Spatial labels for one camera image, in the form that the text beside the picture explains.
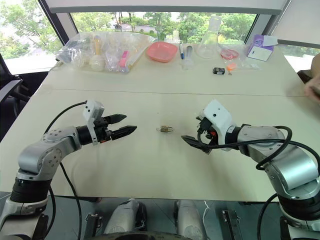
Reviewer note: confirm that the clear bag with dark contents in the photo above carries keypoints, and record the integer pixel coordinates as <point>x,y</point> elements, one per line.
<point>68,51</point>

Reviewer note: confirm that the purple and white box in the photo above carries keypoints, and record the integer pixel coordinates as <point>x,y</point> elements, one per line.
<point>261,51</point>

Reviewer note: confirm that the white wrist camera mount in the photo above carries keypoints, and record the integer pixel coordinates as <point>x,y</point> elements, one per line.
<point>220,117</point>
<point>93,110</point>

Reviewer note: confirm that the silver left robot leg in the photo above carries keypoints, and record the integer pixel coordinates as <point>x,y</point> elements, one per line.
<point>123,215</point>

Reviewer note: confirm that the blue pen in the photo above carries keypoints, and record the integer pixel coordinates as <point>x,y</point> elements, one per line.
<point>181,51</point>

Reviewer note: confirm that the white roller blind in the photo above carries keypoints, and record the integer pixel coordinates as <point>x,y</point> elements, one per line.
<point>170,6</point>

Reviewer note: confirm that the large clear plastic bag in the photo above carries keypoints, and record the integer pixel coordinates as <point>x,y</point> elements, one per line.
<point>113,45</point>

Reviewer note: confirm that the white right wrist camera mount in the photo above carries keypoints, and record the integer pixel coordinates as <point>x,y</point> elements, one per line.
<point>220,117</point>

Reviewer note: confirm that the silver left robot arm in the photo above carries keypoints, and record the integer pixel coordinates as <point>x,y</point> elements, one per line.
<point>50,152</point>

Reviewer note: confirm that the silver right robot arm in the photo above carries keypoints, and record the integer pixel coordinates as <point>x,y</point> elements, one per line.
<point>287,162</point>

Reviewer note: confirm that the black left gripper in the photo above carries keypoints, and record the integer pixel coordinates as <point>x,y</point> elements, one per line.
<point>102,130</point>

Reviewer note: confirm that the small black box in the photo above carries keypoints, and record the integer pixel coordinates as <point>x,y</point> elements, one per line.
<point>219,70</point>

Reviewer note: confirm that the silver right robot leg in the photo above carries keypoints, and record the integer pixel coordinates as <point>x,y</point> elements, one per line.
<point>188,217</point>

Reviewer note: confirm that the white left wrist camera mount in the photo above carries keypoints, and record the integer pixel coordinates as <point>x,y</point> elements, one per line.
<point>93,110</point>

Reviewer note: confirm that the small flat clear bag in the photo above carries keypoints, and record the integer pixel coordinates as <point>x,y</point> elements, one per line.
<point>248,65</point>

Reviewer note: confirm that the dark rounded robot body part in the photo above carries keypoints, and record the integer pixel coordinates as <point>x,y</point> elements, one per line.
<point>137,236</point>

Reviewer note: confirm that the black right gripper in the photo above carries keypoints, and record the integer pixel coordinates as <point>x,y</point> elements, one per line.
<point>206,130</point>

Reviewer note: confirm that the black metal bracket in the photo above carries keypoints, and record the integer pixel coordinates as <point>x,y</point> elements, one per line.
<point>93,222</point>
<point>231,223</point>

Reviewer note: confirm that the person's bare hand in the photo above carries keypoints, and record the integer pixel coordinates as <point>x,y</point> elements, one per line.
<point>314,88</point>

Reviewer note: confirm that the small orange item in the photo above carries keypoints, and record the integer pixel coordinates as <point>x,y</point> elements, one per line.
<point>231,67</point>

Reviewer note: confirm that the small brass padlock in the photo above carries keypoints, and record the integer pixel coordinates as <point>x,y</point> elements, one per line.
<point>165,129</point>

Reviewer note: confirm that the glass conical flask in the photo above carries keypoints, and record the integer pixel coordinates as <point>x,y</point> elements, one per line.
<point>207,46</point>

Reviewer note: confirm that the black office chair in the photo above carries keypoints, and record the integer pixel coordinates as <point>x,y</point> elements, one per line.
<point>11,90</point>

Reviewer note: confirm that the pink plastic bowl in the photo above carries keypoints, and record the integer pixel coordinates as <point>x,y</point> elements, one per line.
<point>161,51</point>

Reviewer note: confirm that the beige clothed person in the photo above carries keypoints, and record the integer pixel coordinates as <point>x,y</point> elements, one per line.
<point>316,62</point>

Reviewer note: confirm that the silver robot leg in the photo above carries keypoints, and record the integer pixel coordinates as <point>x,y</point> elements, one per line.
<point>123,215</point>
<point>188,217</point>

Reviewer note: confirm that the pink rectangular item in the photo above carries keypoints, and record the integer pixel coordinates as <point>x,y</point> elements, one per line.
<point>123,59</point>

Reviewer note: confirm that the white bottle with yellow neck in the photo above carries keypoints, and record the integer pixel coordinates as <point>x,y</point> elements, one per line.
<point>97,62</point>

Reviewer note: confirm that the clear plastic syringe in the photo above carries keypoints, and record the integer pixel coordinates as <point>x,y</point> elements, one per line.
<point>188,56</point>

